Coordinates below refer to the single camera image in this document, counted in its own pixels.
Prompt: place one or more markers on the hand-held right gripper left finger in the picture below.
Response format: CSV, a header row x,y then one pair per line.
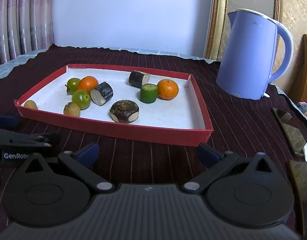
x,y
87,155

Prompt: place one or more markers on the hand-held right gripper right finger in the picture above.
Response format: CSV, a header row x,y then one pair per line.
x,y
208,154

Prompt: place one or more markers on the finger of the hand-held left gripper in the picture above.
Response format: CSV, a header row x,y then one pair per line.
x,y
23,141
4,121

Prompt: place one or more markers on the yellow-brown longan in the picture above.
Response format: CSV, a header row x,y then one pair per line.
x,y
30,104
71,109

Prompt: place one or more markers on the red cardboard tray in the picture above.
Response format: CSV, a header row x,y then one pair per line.
x,y
168,115

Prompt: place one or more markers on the green tomato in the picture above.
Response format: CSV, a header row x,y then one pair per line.
x,y
73,85
81,99

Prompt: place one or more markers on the dark eggplant chunk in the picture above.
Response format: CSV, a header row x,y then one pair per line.
x,y
138,78
124,111

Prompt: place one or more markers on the dark sugarcane piece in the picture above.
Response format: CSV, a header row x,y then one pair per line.
x,y
103,92

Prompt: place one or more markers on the orange mandarin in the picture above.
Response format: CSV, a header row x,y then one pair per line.
x,y
168,89
89,82

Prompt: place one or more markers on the green cucumber piece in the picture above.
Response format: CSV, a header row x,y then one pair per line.
x,y
148,94

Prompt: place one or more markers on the dark striped table cloth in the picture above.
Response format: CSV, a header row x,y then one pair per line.
x,y
243,120

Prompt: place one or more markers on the dark smartphone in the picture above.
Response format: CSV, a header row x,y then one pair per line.
x,y
289,132

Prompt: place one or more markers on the dark glossy flat case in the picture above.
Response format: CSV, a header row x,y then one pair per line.
x,y
302,185

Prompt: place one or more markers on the pink patterned curtain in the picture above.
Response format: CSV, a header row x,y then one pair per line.
x,y
21,17

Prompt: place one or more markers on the colourful cloth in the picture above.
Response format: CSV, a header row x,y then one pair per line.
x,y
306,111

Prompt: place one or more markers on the blue electric kettle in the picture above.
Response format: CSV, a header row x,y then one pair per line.
x,y
248,55

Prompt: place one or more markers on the gold framed wall panel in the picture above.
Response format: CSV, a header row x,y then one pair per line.
x,y
218,17

